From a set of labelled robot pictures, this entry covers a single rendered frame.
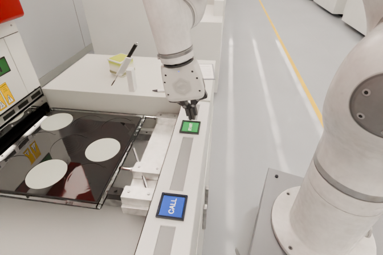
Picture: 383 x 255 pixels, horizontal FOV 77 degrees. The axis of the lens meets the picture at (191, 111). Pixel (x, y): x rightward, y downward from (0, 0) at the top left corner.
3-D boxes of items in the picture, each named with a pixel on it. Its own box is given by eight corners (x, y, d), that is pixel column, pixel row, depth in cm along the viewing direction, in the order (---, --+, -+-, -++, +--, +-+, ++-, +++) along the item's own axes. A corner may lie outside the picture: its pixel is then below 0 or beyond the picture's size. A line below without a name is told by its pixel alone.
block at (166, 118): (155, 123, 85) (155, 116, 83) (158, 118, 87) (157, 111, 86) (178, 125, 84) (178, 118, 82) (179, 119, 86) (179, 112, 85)
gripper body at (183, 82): (153, 65, 56) (166, 105, 62) (195, 58, 54) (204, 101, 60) (161, 53, 62) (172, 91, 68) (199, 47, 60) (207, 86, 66)
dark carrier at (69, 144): (-32, 186, 61) (-33, 185, 60) (52, 110, 89) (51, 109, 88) (97, 203, 57) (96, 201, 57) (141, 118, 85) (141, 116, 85)
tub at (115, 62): (109, 74, 98) (106, 58, 94) (123, 68, 103) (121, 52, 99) (122, 78, 95) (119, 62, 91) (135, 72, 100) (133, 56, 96)
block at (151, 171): (133, 177, 65) (131, 170, 63) (137, 168, 68) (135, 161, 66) (162, 181, 64) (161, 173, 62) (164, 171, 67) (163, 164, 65)
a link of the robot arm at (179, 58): (152, 57, 54) (155, 69, 56) (189, 51, 52) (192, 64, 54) (161, 45, 61) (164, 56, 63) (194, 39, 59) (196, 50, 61)
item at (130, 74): (118, 91, 86) (111, 56, 79) (122, 86, 89) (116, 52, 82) (135, 93, 86) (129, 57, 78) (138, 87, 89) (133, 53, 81)
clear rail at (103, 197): (95, 210, 56) (94, 206, 55) (143, 116, 86) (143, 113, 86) (101, 211, 56) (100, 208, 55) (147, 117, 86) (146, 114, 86)
